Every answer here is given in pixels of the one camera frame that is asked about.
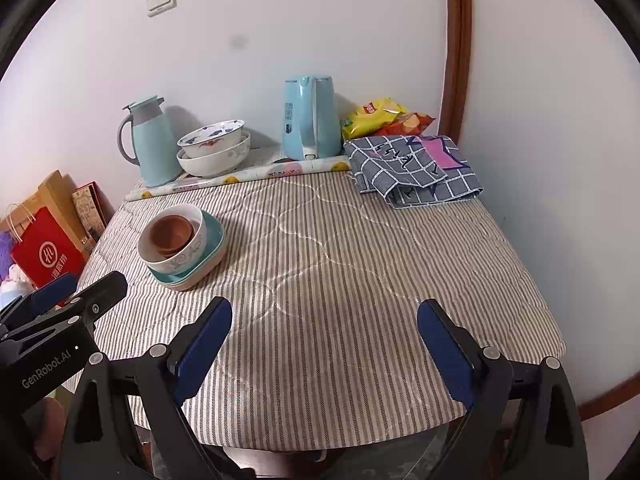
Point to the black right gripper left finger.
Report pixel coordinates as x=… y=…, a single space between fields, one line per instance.
x=100 y=439

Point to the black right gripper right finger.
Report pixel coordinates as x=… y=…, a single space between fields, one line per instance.
x=547 y=441

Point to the white patterned bowl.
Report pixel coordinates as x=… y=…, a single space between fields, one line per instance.
x=185 y=259

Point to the small brown bowl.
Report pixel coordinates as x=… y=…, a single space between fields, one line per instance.
x=170 y=234

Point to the pink square plate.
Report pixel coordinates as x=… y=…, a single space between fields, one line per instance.
x=200 y=277

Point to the green square plate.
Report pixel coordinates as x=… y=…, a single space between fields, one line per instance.
x=207 y=267

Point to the blue square plate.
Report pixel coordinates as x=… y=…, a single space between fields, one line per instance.
x=214 y=251

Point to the red paper bag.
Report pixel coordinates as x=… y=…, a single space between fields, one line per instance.
x=44 y=252

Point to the patterned notebook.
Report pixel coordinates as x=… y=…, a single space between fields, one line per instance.
x=88 y=206

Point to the brown cardboard paper bag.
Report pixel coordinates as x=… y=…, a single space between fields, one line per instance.
x=55 y=194

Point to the striped quilted table cover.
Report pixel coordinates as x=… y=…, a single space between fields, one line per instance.
x=324 y=284

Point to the light blue thermos jug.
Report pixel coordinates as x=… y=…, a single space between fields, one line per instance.
x=154 y=143

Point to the large white porcelain bowl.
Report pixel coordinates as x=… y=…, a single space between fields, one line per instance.
x=216 y=164

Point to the blue patterned porcelain bowl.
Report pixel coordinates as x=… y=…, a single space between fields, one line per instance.
x=211 y=139

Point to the blue checkered cloth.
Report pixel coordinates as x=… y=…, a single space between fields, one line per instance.
x=412 y=171

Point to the fruit patterned rolled mat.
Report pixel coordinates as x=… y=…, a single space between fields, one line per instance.
x=260 y=164

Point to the orange snack bag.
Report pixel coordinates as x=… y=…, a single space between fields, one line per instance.
x=410 y=124

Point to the light blue electric kettle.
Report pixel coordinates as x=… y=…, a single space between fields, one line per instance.
x=311 y=128

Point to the yellow chips bag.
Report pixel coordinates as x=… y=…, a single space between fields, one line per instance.
x=370 y=117

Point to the white wall switch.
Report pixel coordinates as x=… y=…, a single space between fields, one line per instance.
x=155 y=7

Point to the brown wooden door frame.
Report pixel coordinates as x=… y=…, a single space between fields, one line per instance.
x=457 y=67

